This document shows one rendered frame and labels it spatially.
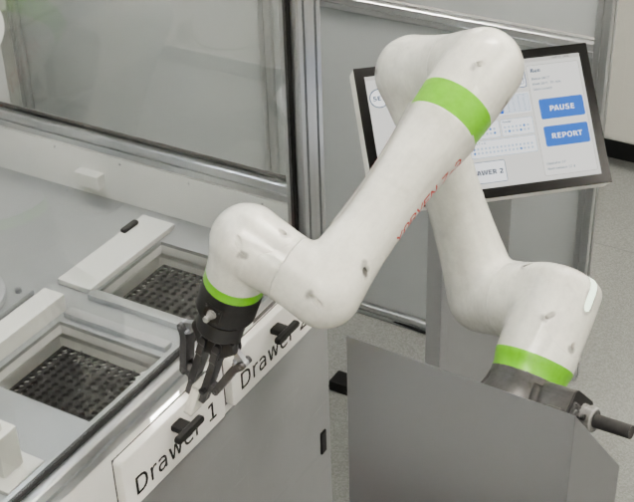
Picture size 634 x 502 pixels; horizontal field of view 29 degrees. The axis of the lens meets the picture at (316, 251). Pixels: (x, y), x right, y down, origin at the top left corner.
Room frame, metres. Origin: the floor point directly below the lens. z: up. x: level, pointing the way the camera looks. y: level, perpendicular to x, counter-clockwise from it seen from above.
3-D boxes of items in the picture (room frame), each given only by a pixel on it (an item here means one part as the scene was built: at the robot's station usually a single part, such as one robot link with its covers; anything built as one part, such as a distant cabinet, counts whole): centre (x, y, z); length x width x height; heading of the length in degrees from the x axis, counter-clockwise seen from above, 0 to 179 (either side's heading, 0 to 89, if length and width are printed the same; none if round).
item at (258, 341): (1.91, 0.09, 0.87); 0.29 x 0.02 x 0.11; 149
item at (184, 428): (1.63, 0.23, 0.91); 0.07 x 0.04 x 0.01; 149
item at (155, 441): (1.64, 0.26, 0.87); 0.29 x 0.02 x 0.11; 149
